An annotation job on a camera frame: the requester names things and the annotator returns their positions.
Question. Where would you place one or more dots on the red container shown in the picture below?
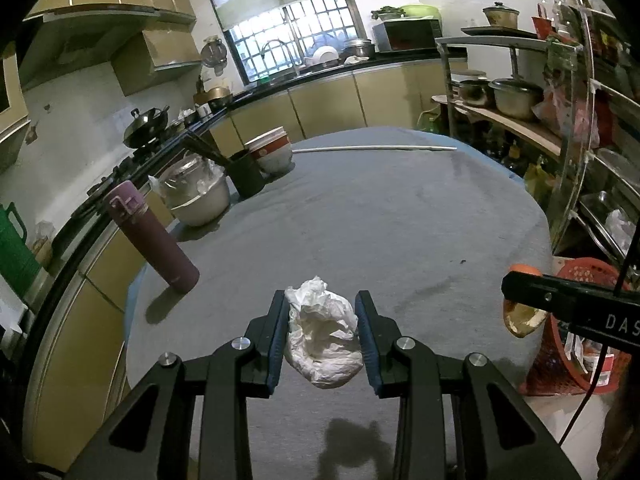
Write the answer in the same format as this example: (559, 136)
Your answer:
(541, 27)

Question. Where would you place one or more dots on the barred kitchen window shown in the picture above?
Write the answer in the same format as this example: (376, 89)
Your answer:
(300, 25)

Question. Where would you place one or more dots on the small steel pot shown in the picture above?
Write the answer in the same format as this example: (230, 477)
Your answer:
(472, 94)

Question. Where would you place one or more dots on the large steel pot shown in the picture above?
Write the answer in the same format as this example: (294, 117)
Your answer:
(515, 102)

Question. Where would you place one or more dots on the green bottle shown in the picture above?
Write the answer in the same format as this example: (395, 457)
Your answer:
(430, 122)

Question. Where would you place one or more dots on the metal kitchen rack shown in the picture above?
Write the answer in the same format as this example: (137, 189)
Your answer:
(500, 43)

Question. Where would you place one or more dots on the black gas stove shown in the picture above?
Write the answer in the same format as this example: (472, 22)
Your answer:
(82, 210)

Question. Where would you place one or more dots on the white tissue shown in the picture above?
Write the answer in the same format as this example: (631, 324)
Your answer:
(325, 340)

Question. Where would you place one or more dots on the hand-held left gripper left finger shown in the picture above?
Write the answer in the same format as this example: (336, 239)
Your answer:
(277, 340)

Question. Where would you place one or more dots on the steel range hood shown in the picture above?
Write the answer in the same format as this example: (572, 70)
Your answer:
(85, 40)

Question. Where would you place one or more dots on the black microwave oven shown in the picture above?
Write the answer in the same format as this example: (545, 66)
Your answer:
(407, 35)

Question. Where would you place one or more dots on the green plastic basin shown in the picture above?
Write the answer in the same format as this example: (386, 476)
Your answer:
(422, 11)

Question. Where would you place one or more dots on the pink plastic bag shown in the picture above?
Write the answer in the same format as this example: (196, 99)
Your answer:
(582, 125)

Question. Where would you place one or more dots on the curved metal faucet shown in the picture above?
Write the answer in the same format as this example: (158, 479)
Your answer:
(299, 60)

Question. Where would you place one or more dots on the clear plastic bottle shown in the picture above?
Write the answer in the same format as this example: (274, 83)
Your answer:
(559, 10)

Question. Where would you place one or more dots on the white plastic bag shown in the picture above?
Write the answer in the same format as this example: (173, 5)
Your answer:
(619, 230)

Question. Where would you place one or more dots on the thin white stick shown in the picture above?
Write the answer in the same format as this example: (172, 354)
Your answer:
(375, 148)

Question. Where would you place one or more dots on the brass pot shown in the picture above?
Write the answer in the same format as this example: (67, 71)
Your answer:
(217, 95)

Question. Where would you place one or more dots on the hanging metal colander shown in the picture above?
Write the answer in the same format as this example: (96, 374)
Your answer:
(215, 52)

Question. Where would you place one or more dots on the green leafy vegetables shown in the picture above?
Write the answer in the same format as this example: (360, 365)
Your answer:
(387, 11)

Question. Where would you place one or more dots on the black wok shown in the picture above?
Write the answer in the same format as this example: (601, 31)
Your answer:
(145, 125)

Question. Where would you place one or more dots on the metal cooking pot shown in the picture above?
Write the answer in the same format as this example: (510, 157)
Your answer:
(357, 49)

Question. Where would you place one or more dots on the black chopstick holder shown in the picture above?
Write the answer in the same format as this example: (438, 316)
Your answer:
(246, 175)

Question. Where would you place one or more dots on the stack of white bowls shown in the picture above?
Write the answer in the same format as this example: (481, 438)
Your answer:
(272, 155)

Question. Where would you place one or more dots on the purple thermos bottle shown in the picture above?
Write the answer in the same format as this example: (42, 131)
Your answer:
(150, 240)

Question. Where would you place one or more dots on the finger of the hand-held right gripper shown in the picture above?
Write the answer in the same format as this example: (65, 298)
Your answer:
(535, 290)

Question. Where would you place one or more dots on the white plate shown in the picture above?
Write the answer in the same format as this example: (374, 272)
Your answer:
(326, 54)

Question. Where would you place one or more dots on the wooden shelf board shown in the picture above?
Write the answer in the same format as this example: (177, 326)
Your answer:
(520, 132)

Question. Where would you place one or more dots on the white cup with red label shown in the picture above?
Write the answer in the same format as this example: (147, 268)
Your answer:
(597, 365)

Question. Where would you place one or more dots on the beige wall cabinet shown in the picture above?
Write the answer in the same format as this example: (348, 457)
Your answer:
(165, 45)

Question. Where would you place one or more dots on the green plastic basket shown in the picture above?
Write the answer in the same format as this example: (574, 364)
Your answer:
(15, 255)

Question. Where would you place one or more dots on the red plastic mesh basket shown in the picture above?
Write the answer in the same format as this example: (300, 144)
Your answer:
(545, 360)

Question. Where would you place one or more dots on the white pot with plastic cover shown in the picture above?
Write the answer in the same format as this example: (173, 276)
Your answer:
(200, 205)

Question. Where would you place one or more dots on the lidded clay pot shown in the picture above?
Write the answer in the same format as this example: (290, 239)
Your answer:
(500, 16)

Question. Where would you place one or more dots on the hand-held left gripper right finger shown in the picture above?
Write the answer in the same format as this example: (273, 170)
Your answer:
(369, 345)

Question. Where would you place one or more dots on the bundle of black chopsticks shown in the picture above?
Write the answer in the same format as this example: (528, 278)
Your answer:
(205, 149)

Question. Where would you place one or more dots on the blue table cover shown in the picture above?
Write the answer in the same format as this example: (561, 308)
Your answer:
(502, 167)

